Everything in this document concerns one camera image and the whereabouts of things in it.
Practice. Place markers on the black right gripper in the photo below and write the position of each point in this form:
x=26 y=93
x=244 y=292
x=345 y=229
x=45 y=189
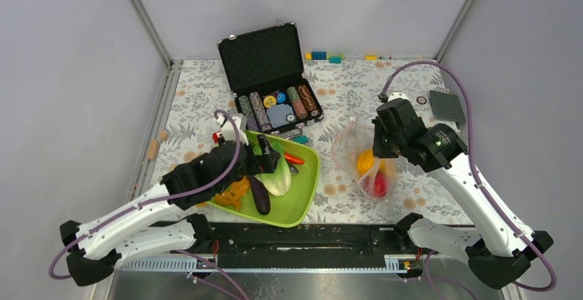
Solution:
x=379 y=151

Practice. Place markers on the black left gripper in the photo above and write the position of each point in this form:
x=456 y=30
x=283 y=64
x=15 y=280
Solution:
x=261 y=163

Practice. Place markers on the purple eggplant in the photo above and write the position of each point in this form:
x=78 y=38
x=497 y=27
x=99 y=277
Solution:
x=260 y=195

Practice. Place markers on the green napa cabbage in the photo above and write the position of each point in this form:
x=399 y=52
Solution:
x=279 y=182

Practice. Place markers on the yellow bell pepper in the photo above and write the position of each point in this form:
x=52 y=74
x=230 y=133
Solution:
x=366 y=161

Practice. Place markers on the orange fried chicken piece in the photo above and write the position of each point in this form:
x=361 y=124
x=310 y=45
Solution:
x=233 y=195

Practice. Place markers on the clear pink zip top bag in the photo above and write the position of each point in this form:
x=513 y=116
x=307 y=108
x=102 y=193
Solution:
x=352 y=153

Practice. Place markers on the red tomato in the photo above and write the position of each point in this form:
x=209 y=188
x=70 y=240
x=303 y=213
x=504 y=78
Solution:
x=375 y=186

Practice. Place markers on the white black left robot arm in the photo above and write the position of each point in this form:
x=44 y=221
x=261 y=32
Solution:
x=158 y=220

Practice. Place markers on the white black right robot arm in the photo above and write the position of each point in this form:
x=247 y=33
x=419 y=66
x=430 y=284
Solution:
x=502 y=247

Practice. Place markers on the teal block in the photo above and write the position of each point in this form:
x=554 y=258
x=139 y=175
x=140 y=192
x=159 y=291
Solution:
x=303 y=139

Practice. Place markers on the dark grey building baseplate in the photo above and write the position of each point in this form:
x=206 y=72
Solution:
x=446 y=107

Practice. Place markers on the green plastic tray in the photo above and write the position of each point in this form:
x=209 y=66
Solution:
x=291 y=189

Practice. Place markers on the floral tablecloth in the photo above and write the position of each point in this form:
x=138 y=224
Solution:
x=347 y=91

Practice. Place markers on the black poker chip case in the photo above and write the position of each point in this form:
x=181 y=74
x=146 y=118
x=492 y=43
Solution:
x=266 y=74

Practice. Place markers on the blue yellow brick row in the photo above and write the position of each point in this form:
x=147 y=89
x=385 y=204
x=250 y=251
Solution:
x=324 y=56

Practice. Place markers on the wooden block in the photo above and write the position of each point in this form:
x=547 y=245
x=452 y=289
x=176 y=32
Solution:
x=153 y=149

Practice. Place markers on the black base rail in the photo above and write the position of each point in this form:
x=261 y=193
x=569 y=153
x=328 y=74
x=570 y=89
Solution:
x=303 y=247

